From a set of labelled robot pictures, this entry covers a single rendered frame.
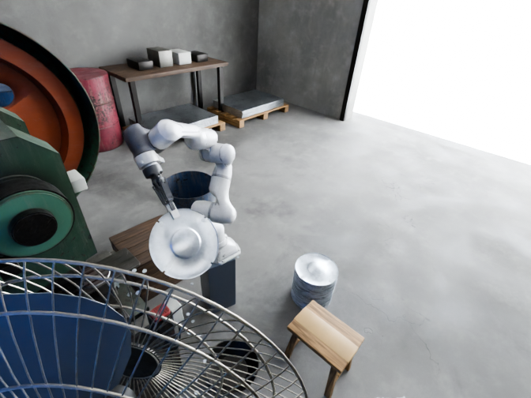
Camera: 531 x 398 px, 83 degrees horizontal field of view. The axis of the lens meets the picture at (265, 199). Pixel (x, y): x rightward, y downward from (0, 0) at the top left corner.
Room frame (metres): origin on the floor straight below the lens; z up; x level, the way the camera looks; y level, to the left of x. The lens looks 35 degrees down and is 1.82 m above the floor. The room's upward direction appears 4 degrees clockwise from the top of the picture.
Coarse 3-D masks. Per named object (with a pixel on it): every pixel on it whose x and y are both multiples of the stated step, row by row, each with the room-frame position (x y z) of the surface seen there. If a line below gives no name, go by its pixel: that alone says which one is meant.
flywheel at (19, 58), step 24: (0, 48) 1.08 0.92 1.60; (0, 72) 1.08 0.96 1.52; (24, 72) 1.12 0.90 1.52; (48, 72) 1.17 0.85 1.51; (24, 96) 1.12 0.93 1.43; (48, 96) 1.16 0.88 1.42; (24, 120) 1.09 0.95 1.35; (48, 120) 1.15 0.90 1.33; (72, 120) 1.19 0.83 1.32; (72, 144) 1.16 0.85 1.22; (72, 168) 1.14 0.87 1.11
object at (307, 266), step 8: (312, 256) 1.51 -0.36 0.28; (320, 256) 1.51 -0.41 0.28; (296, 264) 1.42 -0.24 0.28; (304, 264) 1.43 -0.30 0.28; (312, 264) 1.43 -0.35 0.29; (320, 264) 1.43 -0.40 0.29; (328, 264) 1.44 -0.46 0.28; (304, 272) 1.35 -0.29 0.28; (312, 272) 1.35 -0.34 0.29; (320, 272) 1.36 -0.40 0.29; (328, 272) 1.37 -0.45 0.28; (336, 272) 1.37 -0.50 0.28; (304, 280) 1.28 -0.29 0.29; (312, 280) 1.29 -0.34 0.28; (320, 280) 1.29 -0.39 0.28; (328, 280) 1.30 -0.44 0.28
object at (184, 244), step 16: (176, 224) 0.93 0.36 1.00; (192, 224) 0.96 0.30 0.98; (208, 224) 0.99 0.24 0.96; (160, 240) 0.86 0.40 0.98; (176, 240) 0.88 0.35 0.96; (192, 240) 0.91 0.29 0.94; (208, 240) 0.94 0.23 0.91; (160, 256) 0.81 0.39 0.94; (176, 256) 0.84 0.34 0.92; (192, 256) 0.86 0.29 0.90; (208, 256) 0.89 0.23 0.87; (176, 272) 0.79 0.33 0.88; (192, 272) 0.81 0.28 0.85
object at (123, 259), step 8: (112, 256) 0.94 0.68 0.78; (120, 256) 0.94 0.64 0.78; (128, 256) 0.94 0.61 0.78; (104, 264) 0.89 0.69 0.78; (112, 264) 0.89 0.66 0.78; (120, 264) 0.90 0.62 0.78; (128, 264) 0.90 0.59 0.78; (136, 264) 0.90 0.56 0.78; (88, 272) 0.83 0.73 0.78; (96, 272) 0.84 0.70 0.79; (104, 272) 0.84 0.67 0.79; (112, 272) 0.84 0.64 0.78; (96, 280) 0.79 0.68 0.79; (88, 288) 0.76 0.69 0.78; (104, 288) 0.80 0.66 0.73
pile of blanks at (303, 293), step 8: (296, 272) 1.35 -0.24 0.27; (296, 280) 1.33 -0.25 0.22; (336, 280) 1.33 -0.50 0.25; (296, 288) 1.33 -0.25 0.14; (304, 288) 1.27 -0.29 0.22; (312, 288) 1.25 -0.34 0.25; (320, 288) 1.25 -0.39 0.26; (328, 288) 1.27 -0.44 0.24; (296, 296) 1.32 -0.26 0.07; (304, 296) 1.28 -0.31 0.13; (312, 296) 1.25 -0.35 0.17; (320, 296) 1.25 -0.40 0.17; (328, 296) 1.28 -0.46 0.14; (296, 304) 1.30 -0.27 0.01; (304, 304) 1.26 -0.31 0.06; (320, 304) 1.26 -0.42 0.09; (328, 304) 1.30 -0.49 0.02
